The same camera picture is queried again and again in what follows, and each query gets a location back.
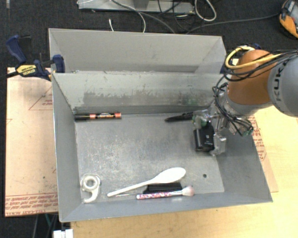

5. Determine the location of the black box with white print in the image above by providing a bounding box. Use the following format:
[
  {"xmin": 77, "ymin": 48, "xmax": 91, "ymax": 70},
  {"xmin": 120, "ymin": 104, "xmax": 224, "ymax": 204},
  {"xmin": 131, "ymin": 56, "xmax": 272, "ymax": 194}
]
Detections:
[{"xmin": 193, "ymin": 126, "xmax": 216, "ymax": 153}]

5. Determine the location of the white plastic spoon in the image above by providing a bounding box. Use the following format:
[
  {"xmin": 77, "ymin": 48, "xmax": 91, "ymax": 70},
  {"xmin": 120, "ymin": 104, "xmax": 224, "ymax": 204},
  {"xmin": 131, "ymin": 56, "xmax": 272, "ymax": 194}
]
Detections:
[{"xmin": 106, "ymin": 167, "xmax": 187, "ymax": 198}]

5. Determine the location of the black flat rectangular object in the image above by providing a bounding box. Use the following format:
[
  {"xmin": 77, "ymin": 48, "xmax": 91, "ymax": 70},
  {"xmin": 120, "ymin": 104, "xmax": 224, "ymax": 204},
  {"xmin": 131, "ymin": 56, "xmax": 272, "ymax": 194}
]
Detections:
[{"xmin": 143, "ymin": 182, "xmax": 183, "ymax": 194}]

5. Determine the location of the pink makeup brush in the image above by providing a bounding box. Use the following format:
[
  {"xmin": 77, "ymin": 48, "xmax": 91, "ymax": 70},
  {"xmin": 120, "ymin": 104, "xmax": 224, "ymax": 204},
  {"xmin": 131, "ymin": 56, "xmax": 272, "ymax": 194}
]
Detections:
[{"xmin": 136, "ymin": 185, "xmax": 195, "ymax": 200}]

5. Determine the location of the grey metal bin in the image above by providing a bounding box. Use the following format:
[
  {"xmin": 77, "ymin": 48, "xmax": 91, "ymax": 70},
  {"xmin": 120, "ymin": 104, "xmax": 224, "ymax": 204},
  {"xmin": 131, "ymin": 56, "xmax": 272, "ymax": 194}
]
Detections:
[{"xmin": 48, "ymin": 28, "xmax": 273, "ymax": 223}]

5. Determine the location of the black and orange battery pack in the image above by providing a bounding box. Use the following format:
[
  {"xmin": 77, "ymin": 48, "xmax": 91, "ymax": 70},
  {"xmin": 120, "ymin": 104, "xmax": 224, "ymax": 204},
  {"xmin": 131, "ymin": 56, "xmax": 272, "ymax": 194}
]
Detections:
[{"xmin": 74, "ymin": 112, "xmax": 122, "ymax": 121}]

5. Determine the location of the brown cardboard board red print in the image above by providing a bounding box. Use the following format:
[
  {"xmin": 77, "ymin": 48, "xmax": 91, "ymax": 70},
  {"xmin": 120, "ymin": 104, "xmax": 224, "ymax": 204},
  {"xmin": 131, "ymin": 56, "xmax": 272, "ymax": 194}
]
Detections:
[{"xmin": 4, "ymin": 67, "xmax": 279, "ymax": 218}]

